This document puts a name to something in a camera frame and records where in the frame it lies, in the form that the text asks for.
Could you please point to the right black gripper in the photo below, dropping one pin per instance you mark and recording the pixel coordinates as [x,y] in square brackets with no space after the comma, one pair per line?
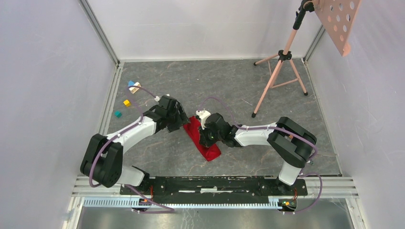
[203,139]

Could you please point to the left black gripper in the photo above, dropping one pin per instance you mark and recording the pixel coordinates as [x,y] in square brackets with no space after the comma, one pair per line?
[182,119]

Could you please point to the red cloth napkin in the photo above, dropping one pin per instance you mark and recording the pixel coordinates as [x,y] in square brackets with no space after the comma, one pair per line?
[192,129]

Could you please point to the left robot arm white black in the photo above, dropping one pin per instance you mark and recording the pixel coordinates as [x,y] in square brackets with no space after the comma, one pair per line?
[103,159]

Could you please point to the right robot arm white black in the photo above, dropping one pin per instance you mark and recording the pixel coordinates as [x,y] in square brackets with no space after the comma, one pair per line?
[292,142]

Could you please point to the blue white toy block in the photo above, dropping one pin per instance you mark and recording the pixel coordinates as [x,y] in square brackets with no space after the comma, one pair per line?
[133,86]

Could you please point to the yellow toy cube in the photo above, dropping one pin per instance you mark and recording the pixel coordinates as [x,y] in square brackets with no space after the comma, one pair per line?
[127,103]

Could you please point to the teal toy cube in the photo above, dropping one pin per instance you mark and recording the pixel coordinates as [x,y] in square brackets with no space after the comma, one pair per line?
[117,114]

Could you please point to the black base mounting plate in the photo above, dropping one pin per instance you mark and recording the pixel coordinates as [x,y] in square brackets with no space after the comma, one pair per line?
[219,190]

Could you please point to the pink tripod stand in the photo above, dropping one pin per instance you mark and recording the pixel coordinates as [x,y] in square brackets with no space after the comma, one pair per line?
[285,55]

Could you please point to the pink perforated board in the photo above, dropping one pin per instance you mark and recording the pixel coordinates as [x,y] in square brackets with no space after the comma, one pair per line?
[338,17]

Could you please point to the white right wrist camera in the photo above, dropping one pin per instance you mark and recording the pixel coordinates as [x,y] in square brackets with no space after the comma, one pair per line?
[202,115]

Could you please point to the white slotted cable duct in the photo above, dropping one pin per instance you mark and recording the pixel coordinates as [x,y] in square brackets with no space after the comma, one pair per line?
[135,202]

